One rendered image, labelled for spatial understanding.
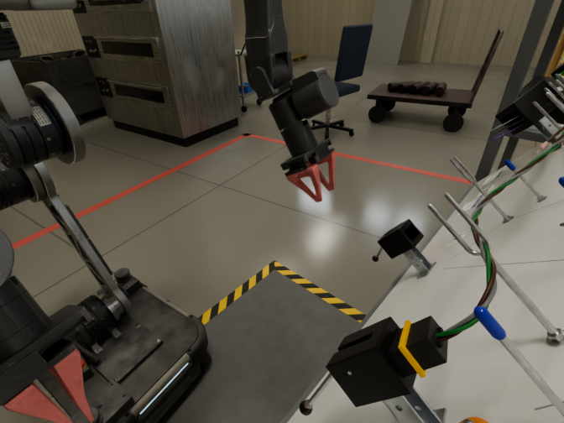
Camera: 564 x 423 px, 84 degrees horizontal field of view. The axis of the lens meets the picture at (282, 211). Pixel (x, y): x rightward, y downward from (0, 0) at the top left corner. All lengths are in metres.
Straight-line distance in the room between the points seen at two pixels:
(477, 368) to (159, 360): 1.21
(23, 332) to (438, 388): 0.36
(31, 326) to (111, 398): 1.02
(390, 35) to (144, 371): 9.15
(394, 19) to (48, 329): 9.58
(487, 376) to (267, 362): 1.32
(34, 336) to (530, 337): 0.42
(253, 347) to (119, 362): 0.58
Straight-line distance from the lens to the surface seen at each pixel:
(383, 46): 9.60
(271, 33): 0.59
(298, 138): 0.60
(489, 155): 1.22
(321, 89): 0.56
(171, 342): 1.45
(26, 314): 0.35
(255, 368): 1.59
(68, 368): 0.35
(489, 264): 0.28
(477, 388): 0.34
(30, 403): 0.35
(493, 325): 0.23
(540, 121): 0.93
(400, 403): 0.30
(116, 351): 1.49
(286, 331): 1.68
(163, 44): 3.68
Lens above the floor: 1.37
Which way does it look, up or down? 33 degrees down
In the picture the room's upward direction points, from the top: 2 degrees counter-clockwise
